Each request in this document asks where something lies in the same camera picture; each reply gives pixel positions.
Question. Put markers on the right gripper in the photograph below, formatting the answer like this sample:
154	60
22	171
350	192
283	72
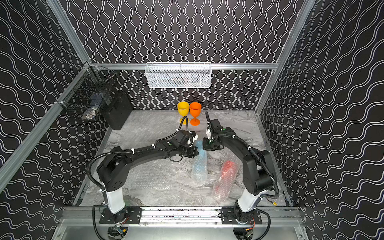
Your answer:
206	147

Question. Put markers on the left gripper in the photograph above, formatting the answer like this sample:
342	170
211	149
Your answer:
192	151

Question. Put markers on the blue wine glass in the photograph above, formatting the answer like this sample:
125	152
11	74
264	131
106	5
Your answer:
199	172

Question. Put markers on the orange wine glass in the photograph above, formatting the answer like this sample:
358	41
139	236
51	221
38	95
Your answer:
195	111

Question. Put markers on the yellow wine glass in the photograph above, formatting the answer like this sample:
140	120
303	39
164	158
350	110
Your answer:
183	109

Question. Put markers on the wrapped red wine glass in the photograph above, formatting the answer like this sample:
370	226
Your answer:
228	174

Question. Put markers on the black box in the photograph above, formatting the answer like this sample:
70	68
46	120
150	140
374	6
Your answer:
118	111

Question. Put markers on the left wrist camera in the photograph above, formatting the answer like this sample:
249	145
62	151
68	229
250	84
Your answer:
185	138

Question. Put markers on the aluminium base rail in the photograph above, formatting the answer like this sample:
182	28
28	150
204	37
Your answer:
199	217

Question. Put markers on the black wire basket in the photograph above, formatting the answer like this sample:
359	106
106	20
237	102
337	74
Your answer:
91	93

